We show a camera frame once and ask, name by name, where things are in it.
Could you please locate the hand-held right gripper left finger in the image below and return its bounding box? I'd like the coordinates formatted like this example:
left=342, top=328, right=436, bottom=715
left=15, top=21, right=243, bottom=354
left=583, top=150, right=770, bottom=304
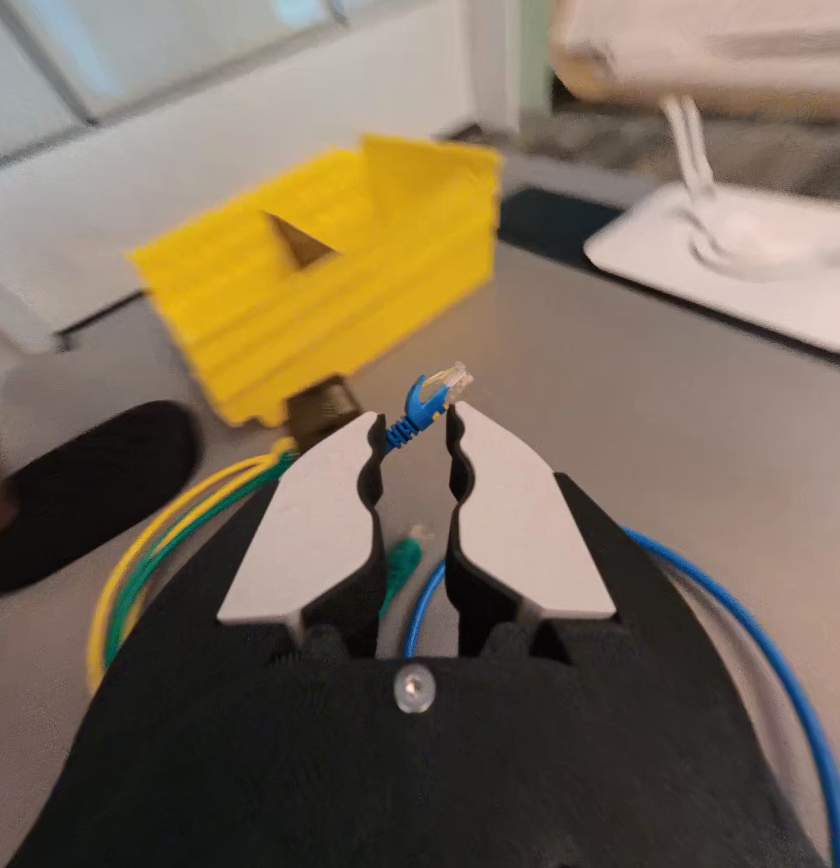
left=217, top=411, right=388, bottom=657

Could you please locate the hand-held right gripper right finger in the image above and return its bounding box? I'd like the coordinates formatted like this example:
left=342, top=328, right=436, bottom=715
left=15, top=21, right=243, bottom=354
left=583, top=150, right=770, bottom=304
left=444, top=400, right=619, bottom=659

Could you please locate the green ethernet cable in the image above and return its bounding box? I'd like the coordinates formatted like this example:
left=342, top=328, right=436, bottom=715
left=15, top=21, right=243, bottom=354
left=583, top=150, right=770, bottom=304
left=103, top=451, right=434, bottom=669

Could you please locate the black network switch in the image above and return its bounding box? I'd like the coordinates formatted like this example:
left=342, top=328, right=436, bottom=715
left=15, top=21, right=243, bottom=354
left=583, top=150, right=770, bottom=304
left=284, top=374, right=364, bottom=445

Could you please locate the blue ethernet cable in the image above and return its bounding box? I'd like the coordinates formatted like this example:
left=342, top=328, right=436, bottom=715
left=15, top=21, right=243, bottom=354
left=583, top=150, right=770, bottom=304
left=385, top=361, right=840, bottom=868

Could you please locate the yellow plastic bin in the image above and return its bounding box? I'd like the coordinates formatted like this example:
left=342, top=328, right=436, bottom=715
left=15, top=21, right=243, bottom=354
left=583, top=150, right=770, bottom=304
left=127, top=132, right=505, bottom=429

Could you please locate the yellow ethernet cable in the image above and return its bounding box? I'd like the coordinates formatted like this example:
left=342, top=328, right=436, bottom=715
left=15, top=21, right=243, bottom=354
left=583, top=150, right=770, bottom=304
left=86, top=437, right=300, bottom=696

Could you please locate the white stand base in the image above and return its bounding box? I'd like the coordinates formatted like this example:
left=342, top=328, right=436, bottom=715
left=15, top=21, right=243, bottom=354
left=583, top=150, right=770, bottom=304
left=583, top=95, right=840, bottom=357

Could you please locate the wooden poster board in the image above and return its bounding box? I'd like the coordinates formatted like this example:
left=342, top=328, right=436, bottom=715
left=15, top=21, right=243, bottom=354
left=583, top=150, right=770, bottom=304
left=547, top=0, right=840, bottom=123

